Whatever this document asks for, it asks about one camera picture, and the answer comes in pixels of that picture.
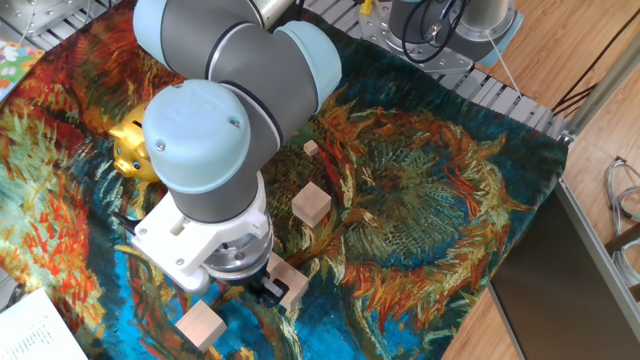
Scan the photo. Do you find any medium light wooden cube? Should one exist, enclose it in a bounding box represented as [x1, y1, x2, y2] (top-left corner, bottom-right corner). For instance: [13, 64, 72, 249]
[290, 180, 333, 229]

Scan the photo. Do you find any dark grey panel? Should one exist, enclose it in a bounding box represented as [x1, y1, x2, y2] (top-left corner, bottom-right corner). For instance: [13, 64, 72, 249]
[487, 187, 640, 360]

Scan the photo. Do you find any floral patterned mat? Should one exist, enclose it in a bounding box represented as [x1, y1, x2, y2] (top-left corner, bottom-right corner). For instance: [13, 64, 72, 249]
[0, 38, 46, 104]

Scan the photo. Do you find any aluminium frame post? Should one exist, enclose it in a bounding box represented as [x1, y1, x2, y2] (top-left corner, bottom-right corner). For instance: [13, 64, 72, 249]
[558, 42, 640, 147]

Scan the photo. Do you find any grey cable bundle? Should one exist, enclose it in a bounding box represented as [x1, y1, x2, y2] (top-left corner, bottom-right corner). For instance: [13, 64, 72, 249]
[603, 155, 640, 289]

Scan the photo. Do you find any gold piggy bank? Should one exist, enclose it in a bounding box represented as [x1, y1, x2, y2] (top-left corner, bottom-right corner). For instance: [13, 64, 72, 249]
[108, 102, 161, 184]

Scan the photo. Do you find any silver perforated metal plate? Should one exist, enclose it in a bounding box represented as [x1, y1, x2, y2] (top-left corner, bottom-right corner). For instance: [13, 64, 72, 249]
[0, 0, 91, 39]

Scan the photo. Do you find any black floor cable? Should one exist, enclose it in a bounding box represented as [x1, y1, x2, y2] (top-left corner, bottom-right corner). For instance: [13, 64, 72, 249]
[551, 19, 640, 119]

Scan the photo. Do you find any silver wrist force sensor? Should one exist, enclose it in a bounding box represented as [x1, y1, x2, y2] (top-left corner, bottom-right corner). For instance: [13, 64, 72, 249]
[202, 227, 275, 287]

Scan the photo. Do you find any sunflower painting tablecloth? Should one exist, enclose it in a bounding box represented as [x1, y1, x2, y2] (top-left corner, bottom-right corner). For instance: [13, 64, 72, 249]
[0, 0, 570, 360]

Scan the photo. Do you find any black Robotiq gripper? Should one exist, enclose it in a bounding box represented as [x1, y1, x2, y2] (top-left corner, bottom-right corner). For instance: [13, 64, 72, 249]
[219, 269, 290, 307]

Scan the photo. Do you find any silver robot mounting plate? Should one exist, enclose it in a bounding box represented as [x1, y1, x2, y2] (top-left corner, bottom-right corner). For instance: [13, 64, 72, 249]
[357, 0, 476, 76]

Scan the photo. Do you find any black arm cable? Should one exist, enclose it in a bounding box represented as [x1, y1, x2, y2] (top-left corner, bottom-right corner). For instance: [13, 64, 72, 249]
[399, 0, 469, 65]

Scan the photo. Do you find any white printed paper sheet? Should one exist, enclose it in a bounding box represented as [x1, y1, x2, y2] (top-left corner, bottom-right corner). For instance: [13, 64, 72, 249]
[0, 287, 89, 360]

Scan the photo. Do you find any aluminium table edge rail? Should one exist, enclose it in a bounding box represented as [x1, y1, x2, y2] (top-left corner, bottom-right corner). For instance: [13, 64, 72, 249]
[553, 177, 640, 346]

